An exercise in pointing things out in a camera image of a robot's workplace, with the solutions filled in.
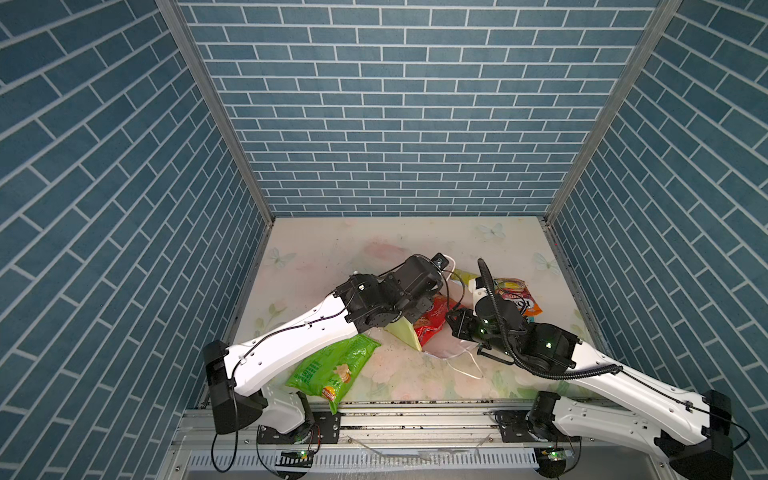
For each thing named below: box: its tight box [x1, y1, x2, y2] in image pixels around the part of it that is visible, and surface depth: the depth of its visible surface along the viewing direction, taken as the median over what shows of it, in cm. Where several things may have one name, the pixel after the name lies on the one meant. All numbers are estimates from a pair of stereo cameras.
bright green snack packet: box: [286, 333, 381, 415], surface depth 80 cm
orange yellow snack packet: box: [493, 278, 543, 316], surface depth 96 cm
